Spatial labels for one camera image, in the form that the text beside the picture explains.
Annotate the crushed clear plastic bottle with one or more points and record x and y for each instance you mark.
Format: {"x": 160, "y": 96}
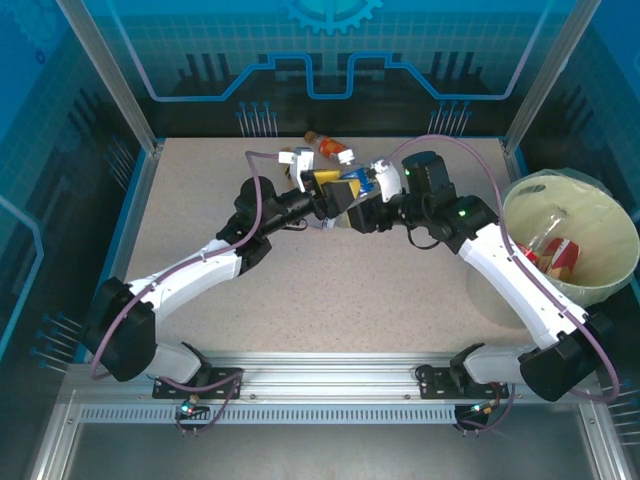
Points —
{"x": 330, "y": 223}

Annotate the orange label bottle brown cap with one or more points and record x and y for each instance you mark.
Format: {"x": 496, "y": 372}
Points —
{"x": 327, "y": 146}

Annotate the red label bottle red cap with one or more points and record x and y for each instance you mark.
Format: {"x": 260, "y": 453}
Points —
{"x": 527, "y": 252}

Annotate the clear bottle white cap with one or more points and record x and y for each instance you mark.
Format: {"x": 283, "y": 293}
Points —
{"x": 550, "y": 230}

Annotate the red label tea bottle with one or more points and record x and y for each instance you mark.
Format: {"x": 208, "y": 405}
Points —
{"x": 562, "y": 252}

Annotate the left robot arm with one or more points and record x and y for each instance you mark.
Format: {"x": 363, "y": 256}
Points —
{"x": 200, "y": 272}

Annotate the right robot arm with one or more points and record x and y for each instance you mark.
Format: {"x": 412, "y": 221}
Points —
{"x": 500, "y": 280}

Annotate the pale green plastic bin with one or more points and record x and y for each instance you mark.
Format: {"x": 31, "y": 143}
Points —
{"x": 590, "y": 210}

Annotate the grey metal panel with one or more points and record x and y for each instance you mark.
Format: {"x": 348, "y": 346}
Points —
{"x": 320, "y": 455}

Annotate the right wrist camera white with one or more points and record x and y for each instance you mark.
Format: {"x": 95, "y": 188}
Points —
{"x": 390, "y": 182}

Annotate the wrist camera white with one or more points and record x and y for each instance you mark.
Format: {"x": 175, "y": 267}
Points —
{"x": 302, "y": 167}
{"x": 390, "y": 182}

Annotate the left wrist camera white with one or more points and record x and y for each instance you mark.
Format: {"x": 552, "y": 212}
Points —
{"x": 302, "y": 167}

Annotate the aluminium frame post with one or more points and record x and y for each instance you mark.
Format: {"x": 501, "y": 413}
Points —
{"x": 111, "y": 75}
{"x": 545, "y": 75}

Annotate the aluminium mounting rail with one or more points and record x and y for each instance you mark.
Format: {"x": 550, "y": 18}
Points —
{"x": 325, "y": 375}

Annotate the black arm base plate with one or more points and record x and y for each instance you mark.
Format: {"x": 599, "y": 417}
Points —
{"x": 432, "y": 385}
{"x": 165, "y": 391}

